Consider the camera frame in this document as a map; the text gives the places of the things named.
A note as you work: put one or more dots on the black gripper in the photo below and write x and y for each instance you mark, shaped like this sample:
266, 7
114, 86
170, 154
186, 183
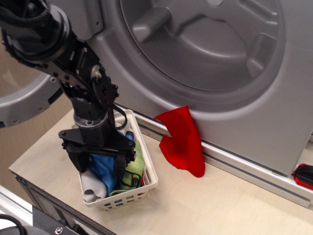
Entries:
100, 137

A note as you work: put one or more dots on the bright blue cloth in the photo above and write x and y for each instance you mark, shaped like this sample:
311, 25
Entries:
103, 168

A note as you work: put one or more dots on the white grey cloth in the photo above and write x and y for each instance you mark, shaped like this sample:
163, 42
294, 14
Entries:
93, 188

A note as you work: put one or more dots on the white plastic laundry basket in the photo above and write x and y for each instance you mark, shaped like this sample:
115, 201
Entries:
150, 175

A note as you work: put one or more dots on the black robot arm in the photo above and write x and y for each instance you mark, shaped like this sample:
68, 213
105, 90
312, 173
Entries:
38, 35

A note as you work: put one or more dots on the round grey machine door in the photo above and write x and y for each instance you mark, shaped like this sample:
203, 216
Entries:
20, 102

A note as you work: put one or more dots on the grey toy washing machine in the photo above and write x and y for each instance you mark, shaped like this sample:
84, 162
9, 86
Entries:
243, 67

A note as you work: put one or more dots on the light green cloth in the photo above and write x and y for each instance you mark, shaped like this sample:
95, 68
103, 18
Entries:
133, 173

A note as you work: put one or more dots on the dark blue denim cloth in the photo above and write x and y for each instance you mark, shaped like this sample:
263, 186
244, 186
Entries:
129, 135

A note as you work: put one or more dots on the small red cloth in basket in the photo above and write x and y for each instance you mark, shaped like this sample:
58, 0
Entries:
142, 192

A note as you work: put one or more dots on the large red cloth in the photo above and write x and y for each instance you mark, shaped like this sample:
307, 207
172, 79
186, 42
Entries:
182, 148

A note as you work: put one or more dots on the red black tool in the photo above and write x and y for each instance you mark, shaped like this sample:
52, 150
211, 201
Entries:
303, 176

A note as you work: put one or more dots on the black metal bracket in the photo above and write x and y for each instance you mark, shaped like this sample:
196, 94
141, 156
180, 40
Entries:
47, 225

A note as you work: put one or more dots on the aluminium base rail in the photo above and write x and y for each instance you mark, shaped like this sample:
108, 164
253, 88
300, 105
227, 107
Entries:
220, 156

